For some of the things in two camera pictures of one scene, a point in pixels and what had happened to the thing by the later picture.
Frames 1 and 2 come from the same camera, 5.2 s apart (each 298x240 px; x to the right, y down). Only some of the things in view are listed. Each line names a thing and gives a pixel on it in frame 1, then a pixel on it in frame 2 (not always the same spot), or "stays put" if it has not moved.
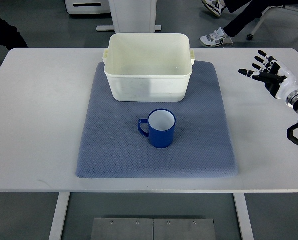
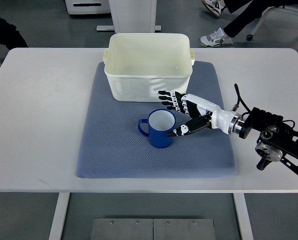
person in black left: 2,33 stays put
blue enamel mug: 161,128 stays put
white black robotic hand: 276,76 to 202,114
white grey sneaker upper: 214,6 stays put
